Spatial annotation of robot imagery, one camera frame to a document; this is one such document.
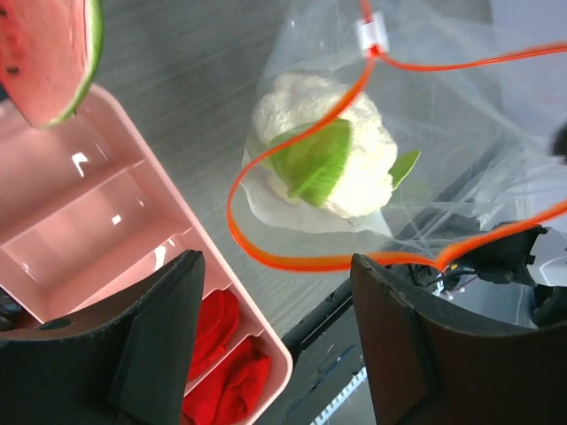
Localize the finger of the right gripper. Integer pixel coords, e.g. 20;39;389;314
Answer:
407;223;550;293

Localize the pink compartment tray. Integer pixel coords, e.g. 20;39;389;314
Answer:
1;87;292;424

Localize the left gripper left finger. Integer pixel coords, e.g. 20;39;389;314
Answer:
1;251;206;424

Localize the clear orange-zip bag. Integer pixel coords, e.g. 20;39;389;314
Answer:
227;1;566;272

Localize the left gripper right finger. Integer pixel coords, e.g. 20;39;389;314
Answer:
350;254;566;424

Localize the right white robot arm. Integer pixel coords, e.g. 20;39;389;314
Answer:
400;224;566;328

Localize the white cauliflower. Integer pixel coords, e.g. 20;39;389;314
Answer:
252;73;421;219

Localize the watermelon slice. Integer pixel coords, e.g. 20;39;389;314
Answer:
1;1;104;128

